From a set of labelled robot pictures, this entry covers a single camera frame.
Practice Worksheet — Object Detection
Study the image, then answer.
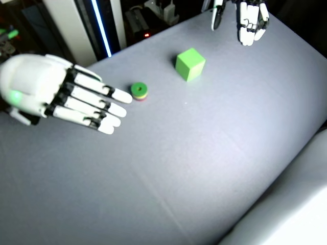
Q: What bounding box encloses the green tipped tool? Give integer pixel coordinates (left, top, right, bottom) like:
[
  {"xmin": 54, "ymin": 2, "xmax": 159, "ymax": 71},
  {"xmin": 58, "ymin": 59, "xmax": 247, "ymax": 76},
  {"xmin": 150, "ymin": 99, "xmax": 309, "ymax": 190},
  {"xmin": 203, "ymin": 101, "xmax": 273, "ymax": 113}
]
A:
[{"xmin": 0, "ymin": 27, "xmax": 20, "ymax": 40}]

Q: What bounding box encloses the white plug adapter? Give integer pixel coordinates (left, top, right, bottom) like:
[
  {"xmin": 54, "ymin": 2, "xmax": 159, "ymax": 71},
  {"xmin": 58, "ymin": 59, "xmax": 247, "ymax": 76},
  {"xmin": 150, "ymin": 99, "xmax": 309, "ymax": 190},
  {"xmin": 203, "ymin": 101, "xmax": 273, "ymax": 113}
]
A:
[{"xmin": 162, "ymin": 0, "xmax": 180, "ymax": 26}]

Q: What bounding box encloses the black device with red light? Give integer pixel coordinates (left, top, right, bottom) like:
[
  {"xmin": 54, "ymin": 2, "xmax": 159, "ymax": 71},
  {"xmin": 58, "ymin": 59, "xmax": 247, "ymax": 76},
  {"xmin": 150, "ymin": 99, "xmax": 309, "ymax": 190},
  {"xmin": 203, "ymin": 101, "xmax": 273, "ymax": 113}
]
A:
[{"xmin": 126, "ymin": 7, "xmax": 160, "ymax": 48}]

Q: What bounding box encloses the green foam cube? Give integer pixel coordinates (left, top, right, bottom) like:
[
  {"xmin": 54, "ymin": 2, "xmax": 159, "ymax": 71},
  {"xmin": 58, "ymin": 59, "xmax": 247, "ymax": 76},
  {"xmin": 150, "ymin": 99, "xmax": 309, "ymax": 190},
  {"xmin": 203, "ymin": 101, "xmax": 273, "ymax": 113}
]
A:
[{"xmin": 175, "ymin": 47, "xmax": 206, "ymax": 83}]

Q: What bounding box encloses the white tower with blue light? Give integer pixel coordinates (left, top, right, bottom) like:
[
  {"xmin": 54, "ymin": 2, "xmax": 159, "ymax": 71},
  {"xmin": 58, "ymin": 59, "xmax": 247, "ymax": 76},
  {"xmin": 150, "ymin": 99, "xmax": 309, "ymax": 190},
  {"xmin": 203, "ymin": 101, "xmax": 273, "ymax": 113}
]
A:
[{"xmin": 42, "ymin": 0, "xmax": 128, "ymax": 67}]

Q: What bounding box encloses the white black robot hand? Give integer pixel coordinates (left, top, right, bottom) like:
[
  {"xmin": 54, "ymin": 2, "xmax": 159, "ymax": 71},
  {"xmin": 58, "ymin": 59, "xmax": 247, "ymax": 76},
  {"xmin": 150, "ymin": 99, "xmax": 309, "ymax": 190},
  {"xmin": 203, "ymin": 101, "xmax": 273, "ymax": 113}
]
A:
[
  {"xmin": 201, "ymin": 0, "xmax": 270, "ymax": 46},
  {"xmin": 0, "ymin": 53, "xmax": 133, "ymax": 135}
]

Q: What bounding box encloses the multicolour ring toy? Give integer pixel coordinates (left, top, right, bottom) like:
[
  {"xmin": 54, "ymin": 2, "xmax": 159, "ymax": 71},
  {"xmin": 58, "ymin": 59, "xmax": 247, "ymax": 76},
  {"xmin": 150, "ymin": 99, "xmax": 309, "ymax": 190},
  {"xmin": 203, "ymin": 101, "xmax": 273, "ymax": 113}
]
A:
[{"xmin": 130, "ymin": 81, "xmax": 149, "ymax": 102}]

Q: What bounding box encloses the grey table cloth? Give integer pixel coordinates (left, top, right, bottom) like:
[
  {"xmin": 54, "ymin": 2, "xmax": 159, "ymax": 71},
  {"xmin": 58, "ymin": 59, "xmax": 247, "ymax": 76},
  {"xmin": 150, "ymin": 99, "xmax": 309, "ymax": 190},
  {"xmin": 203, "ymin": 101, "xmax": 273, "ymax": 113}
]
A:
[{"xmin": 0, "ymin": 10, "xmax": 327, "ymax": 245}]

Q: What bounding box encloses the large white rounded cover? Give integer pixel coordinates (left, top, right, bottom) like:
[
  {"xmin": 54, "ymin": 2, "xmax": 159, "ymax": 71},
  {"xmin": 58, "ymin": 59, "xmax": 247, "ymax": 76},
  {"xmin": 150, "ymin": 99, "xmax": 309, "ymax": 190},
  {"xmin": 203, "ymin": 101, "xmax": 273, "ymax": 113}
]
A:
[{"xmin": 218, "ymin": 129, "xmax": 327, "ymax": 245}]

